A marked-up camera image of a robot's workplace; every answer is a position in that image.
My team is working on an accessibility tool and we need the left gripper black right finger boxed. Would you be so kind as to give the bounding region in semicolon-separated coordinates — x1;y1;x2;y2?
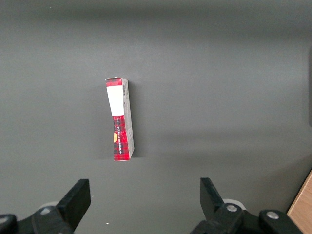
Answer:
190;177;304;234

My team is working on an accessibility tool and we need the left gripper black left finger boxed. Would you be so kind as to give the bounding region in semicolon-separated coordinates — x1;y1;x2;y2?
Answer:
0;178;92;234

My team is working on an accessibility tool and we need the oak wooden drawer cabinet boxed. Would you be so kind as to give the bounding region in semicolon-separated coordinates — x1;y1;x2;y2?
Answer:
287;168;312;234

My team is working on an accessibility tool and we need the red plaid cardboard box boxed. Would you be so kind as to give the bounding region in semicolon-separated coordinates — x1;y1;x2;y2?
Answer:
105;77;135;162

